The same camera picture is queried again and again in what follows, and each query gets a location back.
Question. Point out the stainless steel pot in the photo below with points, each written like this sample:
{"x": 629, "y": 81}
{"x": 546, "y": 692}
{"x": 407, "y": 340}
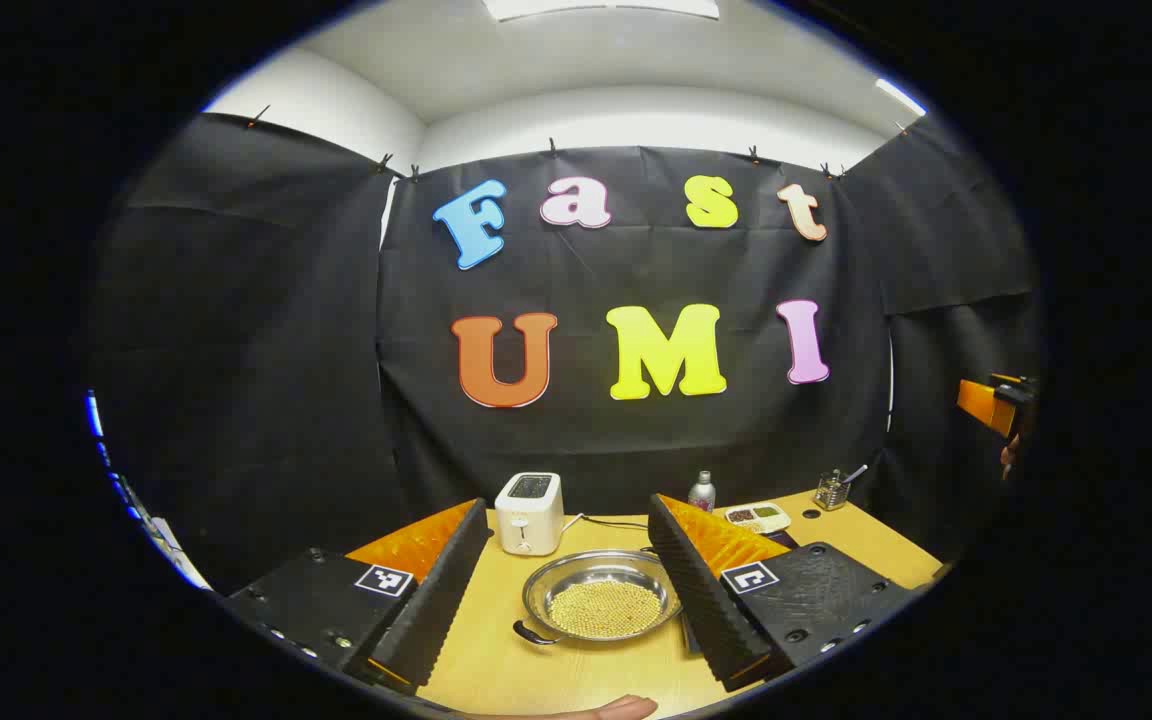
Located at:
{"x": 541, "y": 600}

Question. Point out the black backdrop cloth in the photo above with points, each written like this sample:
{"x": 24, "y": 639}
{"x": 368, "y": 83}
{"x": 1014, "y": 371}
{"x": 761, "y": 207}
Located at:
{"x": 266, "y": 380}

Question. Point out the white divided seasoning dish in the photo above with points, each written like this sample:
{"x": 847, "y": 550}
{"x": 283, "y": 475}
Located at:
{"x": 758, "y": 517}

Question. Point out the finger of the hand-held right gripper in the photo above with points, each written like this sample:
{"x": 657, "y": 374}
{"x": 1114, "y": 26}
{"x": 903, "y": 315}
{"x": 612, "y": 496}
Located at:
{"x": 984, "y": 402}

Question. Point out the silver patterned drink bottle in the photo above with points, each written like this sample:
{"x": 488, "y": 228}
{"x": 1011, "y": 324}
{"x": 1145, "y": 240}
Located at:
{"x": 702, "y": 492}

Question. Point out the metal mesh utensil holder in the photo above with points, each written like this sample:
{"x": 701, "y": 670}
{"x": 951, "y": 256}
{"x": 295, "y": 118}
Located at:
{"x": 831, "y": 493}

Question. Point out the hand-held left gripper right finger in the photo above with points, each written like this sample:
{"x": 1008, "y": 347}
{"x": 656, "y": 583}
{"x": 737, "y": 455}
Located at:
{"x": 701, "y": 600}

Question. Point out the large ceiling light panel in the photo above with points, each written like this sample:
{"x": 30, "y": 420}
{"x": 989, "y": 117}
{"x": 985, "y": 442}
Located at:
{"x": 596, "y": 8}

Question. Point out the heap of yellow soybeans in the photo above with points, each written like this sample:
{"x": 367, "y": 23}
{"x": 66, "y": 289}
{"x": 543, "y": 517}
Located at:
{"x": 604, "y": 608}

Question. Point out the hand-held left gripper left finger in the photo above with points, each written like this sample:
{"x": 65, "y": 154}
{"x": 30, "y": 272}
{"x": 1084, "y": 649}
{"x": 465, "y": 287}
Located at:
{"x": 436, "y": 600}

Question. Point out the white toaster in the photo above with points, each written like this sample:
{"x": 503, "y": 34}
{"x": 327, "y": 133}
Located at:
{"x": 528, "y": 520}

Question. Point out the black induction cooktop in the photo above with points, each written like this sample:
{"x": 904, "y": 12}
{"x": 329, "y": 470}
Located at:
{"x": 781, "y": 539}

